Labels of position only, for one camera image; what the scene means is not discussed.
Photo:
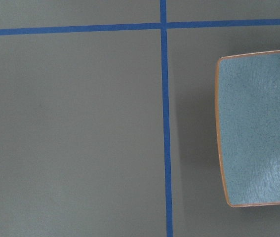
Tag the square blue plate orange rim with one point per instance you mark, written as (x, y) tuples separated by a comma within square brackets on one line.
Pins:
[(247, 115)]

